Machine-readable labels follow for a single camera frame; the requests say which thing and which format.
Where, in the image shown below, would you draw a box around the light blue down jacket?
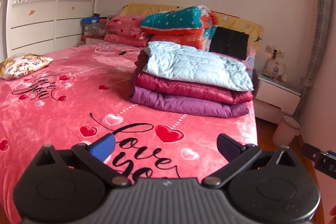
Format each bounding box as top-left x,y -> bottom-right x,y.
142,41 -> 253,92

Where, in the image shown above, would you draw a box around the person's right hand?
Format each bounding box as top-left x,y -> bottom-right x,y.
329,205 -> 336,224

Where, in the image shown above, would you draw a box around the folded crimson down jacket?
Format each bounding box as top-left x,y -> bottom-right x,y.
131,50 -> 253,105

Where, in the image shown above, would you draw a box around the pink floral bed blanket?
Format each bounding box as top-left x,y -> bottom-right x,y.
1,44 -> 257,223

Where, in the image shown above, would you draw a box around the white bedside table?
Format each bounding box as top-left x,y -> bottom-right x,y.
253,73 -> 301,124

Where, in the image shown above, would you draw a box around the folded purple down jacket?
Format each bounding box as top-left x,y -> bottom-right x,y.
129,86 -> 249,118

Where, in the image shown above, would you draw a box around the framed photo on nightstand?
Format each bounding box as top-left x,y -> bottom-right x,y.
262,59 -> 286,81

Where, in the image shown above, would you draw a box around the black folded garment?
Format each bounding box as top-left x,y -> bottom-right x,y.
209,27 -> 249,60

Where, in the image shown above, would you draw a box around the floral cushion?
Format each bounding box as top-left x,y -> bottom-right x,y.
1,53 -> 54,80

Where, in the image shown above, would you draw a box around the pink folded pillows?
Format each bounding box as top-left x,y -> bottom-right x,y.
104,16 -> 150,47

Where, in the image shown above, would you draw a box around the blue storage boxes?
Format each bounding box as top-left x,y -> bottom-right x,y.
80,14 -> 107,44

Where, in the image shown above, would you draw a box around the teal orange folded quilt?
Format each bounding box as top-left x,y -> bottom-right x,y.
141,5 -> 218,50

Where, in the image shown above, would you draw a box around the yellow headboard cover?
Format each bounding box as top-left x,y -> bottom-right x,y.
120,3 -> 264,55

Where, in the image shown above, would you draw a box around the grey window curtain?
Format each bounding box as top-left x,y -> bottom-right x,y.
294,0 -> 332,119

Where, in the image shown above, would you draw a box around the wall socket with charger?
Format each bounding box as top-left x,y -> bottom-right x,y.
265,45 -> 284,59

